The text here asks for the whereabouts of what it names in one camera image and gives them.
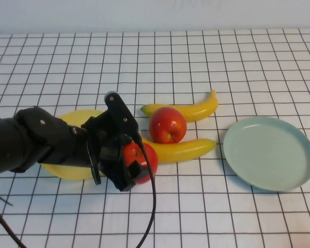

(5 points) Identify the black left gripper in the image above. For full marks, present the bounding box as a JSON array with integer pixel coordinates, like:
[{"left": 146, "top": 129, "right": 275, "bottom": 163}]
[{"left": 81, "top": 111, "right": 151, "bottom": 192}]

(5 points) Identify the red apple with yellow patch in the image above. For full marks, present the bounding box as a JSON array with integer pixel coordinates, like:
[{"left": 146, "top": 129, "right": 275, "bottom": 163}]
[{"left": 148, "top": 106, "right": 188, "bottom": 145}]

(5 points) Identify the yellow banana with green tip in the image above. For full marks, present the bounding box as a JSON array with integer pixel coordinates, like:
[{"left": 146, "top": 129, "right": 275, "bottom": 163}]
[{"left": 142, "top": 138, "right": 217, "bottom": 164}]

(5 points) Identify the yellow banana with long stem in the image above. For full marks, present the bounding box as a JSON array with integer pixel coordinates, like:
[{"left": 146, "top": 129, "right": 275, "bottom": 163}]
[{"left": 140, "top": 89, "right": 219, "bottom": 123}]

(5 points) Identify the yellow round plate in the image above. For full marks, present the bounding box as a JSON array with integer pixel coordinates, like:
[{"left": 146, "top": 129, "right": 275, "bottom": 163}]
[{"left": 40, "top": 109, "right": 108, "bottom": 181}]

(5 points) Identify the light blue round plate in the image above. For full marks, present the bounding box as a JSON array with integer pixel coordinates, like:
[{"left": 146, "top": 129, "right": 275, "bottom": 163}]
[{"left": 223, "top": 116, "right": 310, "bottom": 192}]

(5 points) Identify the white checked tablecloth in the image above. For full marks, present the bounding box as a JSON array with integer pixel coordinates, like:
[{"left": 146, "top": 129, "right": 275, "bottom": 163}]
[{"left": 0, "top": 28, "right": 310, "bottom": 248}]

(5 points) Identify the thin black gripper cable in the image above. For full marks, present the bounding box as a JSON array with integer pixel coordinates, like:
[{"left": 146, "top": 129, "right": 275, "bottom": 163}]
[{"left": 86, "top": 134, "right": 102, "bottom": 185}]

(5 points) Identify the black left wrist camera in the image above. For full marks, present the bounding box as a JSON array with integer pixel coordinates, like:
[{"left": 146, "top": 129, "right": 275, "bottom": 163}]
[{"left": 104, "top": 90, "right": 140, "bottom": 142}]

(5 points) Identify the thick black camera cable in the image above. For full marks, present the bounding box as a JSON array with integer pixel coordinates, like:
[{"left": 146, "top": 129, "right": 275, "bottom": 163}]
[{"left": 0, "top": 135, "right": 157, "bottom": 248}]

